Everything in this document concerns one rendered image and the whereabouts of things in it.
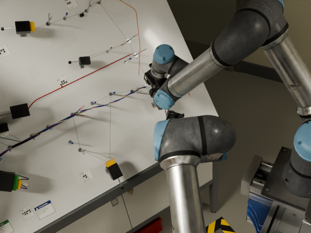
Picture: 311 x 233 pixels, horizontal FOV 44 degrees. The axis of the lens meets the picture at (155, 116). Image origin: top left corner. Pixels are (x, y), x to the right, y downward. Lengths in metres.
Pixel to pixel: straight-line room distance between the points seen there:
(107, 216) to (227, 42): 1.18
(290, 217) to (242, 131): 1.72
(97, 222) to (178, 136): 1.01
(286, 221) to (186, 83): 0.58
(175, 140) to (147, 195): 1.00
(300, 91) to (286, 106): 2.06
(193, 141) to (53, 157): 0.81
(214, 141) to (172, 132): 0.12
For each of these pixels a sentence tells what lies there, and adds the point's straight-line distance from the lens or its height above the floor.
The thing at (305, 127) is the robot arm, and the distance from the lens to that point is 1.25.
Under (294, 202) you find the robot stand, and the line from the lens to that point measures 1.36.
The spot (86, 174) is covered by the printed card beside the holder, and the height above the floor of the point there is 0.95.
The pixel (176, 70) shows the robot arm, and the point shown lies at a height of 1.41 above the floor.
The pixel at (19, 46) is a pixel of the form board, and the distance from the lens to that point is 1.72.
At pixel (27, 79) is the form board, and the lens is 1.70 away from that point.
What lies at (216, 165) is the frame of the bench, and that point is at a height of 0.52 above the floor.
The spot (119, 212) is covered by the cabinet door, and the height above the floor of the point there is 0.61.
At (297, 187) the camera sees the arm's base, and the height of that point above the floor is 1.20.
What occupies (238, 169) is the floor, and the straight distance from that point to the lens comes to 2.85.
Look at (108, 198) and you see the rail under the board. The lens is 1.79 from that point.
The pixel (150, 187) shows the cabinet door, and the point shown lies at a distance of 1.98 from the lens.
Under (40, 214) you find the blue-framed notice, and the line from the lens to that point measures 1.74.
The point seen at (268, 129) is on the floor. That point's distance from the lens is 3.12.
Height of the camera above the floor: 2.29
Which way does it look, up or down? 45 degrees down
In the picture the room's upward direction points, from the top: 9 degrees counter-clockwise
